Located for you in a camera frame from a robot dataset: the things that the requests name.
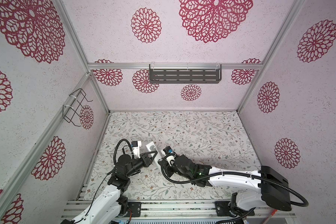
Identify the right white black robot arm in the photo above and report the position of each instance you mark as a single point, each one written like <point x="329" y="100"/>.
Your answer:
<point x="262" y="188"/>

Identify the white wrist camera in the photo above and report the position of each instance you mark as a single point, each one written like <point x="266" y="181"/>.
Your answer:
<point x="170" y="155"/>
<point x="136" y="148"/>

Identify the red pen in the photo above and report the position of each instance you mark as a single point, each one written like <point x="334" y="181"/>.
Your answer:
<point x="270" y="216"/>

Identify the black wire wall rack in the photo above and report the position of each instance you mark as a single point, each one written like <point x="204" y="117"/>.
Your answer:
<point x="71" y="110"/>

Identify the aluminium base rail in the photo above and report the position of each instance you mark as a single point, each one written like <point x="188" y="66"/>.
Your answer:
<point x="173" y="209"/>

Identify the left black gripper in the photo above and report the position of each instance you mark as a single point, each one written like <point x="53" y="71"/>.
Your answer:
<point x="145" y="159"/>

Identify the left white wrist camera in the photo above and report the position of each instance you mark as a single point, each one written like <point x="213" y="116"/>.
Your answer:
<point x="136" y="148"/>

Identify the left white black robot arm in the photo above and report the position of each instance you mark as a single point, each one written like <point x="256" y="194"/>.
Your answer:
<point x="111" y="202"/>

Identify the dark grey wall shelf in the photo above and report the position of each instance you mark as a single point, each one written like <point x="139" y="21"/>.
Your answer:
<point x="184" y="76"/>

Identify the white remote control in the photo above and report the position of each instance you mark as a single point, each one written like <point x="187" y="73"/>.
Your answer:
<point x="152" y="147"/>

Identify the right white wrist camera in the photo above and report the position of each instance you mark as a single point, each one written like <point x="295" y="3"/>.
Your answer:
<point x="170" y="155"/>

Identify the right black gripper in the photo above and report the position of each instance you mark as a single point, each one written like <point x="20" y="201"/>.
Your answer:
<point x="167" y="170"/>

